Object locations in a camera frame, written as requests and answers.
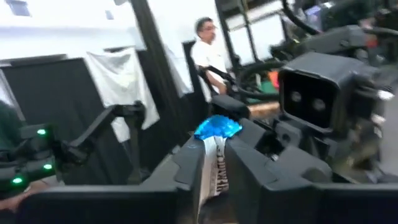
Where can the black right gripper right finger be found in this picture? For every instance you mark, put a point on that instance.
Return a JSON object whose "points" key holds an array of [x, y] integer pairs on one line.
{"points": [[311, 205]]}

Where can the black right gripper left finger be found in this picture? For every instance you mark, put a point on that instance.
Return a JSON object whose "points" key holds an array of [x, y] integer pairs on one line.
{"points": [[124, 205]]}

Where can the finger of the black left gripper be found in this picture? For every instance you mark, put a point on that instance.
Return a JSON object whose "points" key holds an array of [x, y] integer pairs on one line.
{"points": [[292, 165], [230, 107]]}

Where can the blue white chocolate bar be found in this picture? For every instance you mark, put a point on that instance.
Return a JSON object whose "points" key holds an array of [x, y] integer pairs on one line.
{"points": [[214, 161]]}

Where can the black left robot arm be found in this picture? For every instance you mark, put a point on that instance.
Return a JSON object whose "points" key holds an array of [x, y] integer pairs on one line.
{"points": [[342, 34]]}

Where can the person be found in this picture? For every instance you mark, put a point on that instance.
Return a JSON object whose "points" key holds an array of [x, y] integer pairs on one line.
{"points": [[206, 53]]}

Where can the person's hand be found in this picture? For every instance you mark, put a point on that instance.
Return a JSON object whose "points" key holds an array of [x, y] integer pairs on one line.
{"points": [[18, 199]]}

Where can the white hanging cloth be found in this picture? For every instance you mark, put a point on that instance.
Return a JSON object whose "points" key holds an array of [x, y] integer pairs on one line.
{"points": [[124, 87]]}

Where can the black partition panel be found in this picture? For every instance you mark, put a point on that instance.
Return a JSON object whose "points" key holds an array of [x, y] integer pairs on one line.
{"points": [[56, 93]]}

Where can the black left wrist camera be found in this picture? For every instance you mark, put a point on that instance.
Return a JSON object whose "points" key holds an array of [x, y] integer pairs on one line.
{"points": [[311, 93]]}

